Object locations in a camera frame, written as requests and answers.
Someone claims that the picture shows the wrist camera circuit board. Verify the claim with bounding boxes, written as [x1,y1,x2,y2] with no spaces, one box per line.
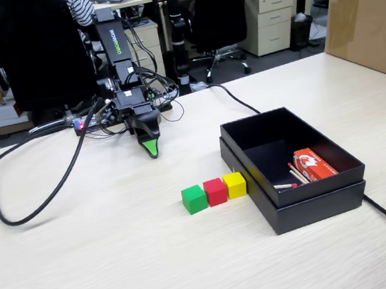
[91,96,119,127]

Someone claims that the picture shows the thin black wire bundle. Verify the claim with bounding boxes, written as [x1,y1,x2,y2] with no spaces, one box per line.
[119,10,187,129]

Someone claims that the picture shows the controller board with red LED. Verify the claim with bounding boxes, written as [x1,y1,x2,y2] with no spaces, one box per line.
[72,110,120,137]

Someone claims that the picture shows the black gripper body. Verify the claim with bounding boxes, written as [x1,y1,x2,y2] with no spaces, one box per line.
[112,85,156,122]

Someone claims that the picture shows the black pole with white bands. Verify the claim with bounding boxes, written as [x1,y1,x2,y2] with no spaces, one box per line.
[163,0,196,95]

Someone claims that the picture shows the black cardboard box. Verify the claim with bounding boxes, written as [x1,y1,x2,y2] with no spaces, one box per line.
[218,96,370,215]

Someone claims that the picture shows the green wooden cube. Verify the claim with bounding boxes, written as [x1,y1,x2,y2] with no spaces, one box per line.
[179,183,210,217]

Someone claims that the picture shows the black trash bin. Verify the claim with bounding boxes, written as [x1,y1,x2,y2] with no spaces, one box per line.
[285,11,319,53]

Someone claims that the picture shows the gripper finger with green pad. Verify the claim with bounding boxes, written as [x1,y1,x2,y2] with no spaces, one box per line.
[140,137,162,161]

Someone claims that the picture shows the red wooden cube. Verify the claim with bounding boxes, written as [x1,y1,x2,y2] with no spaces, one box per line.
[202,177,230,208]

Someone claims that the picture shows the beige three-drawer cabinet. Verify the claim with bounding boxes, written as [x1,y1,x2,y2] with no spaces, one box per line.
[231,0,303,60]

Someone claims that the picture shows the black swivel office chair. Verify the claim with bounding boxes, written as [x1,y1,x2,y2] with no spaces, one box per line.
[182,0,264,86]

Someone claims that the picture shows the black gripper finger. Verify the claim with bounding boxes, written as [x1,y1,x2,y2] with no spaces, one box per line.
[129,107,165,145]

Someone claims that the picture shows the beige drawer cabinet with lock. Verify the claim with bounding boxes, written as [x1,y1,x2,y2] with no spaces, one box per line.
[123,16,167,82]

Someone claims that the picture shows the thick black camera cable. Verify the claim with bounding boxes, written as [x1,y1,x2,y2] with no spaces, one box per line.
[0,98,120,228]

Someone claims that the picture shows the yellow wooden cube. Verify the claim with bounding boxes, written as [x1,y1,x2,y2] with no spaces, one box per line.
[221,170,249,201]

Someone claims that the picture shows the orange matchbox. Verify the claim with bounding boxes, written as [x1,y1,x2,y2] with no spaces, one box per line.
[291,143,340,184]

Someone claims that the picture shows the person in striped shirt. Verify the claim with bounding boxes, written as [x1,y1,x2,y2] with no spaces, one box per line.
[64,0,98,30]

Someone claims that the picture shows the red-tipped wooden match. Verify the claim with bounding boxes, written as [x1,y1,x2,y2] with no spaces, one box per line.
[289,167,309,187]
[287,159,311,186]
[273,182,299,191]

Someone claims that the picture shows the stacked white boxes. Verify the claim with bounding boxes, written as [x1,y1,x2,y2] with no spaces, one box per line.
[0,97,36,136]

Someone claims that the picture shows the black open box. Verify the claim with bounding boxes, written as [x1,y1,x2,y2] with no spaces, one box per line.
[218,117,372,242]

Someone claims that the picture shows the large black office chair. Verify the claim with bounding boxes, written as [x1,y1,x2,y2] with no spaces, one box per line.
[0,0,110,131]

